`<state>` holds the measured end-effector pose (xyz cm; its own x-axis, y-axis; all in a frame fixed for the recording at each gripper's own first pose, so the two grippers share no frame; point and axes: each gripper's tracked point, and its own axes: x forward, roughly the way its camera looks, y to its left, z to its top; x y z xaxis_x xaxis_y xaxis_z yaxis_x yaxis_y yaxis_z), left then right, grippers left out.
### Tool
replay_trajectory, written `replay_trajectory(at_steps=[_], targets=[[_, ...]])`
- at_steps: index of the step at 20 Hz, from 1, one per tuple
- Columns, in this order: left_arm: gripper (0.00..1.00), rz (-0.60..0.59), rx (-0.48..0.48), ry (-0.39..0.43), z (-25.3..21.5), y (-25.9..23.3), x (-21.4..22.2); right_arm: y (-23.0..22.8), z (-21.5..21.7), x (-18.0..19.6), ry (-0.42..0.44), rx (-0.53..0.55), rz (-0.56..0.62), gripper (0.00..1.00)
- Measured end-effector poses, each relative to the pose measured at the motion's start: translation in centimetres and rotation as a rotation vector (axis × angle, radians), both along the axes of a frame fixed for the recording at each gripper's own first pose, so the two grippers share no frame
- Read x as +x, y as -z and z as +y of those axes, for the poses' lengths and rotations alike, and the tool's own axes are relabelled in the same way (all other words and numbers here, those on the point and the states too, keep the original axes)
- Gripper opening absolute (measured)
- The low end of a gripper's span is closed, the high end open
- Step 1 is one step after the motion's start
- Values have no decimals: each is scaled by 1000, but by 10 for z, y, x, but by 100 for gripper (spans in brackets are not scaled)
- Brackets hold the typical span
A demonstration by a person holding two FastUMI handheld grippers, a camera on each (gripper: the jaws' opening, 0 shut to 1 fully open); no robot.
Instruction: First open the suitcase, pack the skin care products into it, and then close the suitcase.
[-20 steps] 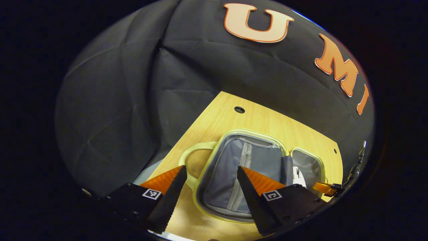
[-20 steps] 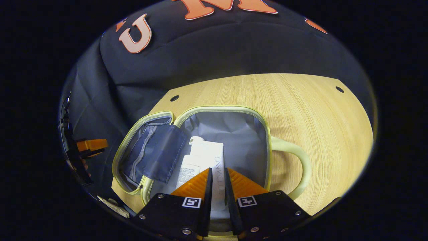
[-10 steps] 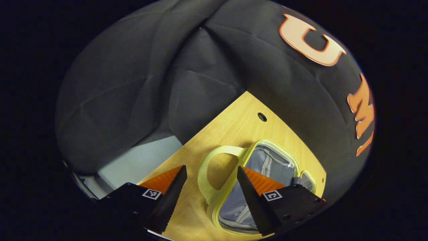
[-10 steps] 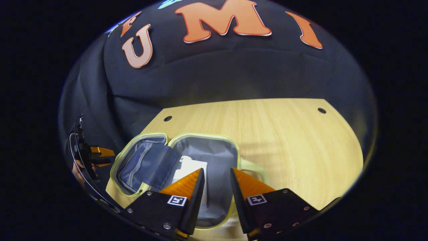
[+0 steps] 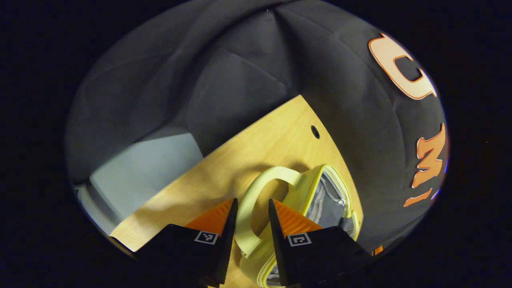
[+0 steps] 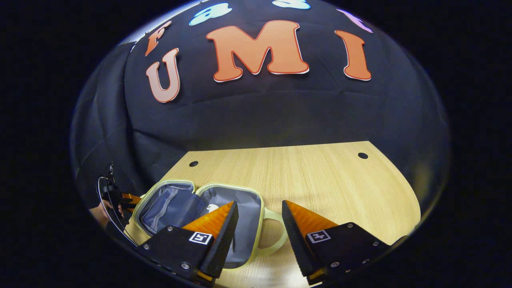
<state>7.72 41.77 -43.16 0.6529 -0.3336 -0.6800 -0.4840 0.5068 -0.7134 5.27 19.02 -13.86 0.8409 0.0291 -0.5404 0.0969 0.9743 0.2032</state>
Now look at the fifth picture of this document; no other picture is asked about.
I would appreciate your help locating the black backdrop cloth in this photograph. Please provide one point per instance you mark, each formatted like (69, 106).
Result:
(240, 68)

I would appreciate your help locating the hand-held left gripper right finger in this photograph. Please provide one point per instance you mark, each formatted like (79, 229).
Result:
(278, 240)

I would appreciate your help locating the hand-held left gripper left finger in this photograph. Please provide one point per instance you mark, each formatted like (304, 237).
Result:
(226, 244)

